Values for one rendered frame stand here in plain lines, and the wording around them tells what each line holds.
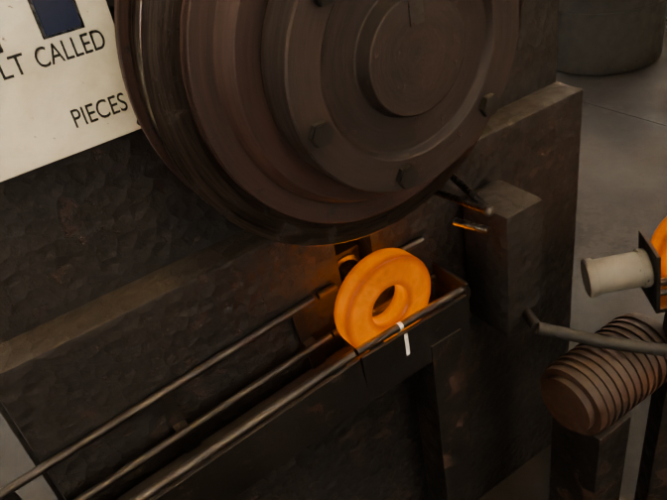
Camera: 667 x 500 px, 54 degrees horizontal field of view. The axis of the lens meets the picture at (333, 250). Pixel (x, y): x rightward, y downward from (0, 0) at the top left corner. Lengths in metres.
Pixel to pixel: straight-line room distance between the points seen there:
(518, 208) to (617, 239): 1.36
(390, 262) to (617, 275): 0.36
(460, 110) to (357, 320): 0.33
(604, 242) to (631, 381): 1.21
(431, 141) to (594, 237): 1.67
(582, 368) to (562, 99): 0.43
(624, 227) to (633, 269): 1.33
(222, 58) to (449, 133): 0.25
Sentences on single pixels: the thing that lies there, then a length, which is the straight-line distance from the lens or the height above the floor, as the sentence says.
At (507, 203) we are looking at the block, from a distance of 0.99.
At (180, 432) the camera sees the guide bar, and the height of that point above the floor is 0.69.
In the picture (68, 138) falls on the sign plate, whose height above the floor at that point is 1.08.
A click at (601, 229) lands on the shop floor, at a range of 2.37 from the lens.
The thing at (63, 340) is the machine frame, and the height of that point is 0.87.
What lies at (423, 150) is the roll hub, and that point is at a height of 1.01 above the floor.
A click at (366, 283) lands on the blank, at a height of 0.80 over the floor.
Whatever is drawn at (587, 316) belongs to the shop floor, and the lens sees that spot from 2.01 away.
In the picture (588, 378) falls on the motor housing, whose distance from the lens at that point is 1.11.
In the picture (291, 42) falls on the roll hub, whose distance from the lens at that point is 0.57.
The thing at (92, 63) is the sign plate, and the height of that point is 1.14.
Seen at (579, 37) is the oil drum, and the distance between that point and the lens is 3.52.
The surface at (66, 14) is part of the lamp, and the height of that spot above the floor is 1.20.
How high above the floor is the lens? 1.33
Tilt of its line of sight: 34 degrees down
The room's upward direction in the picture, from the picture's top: 11 degrees counter-clockwise
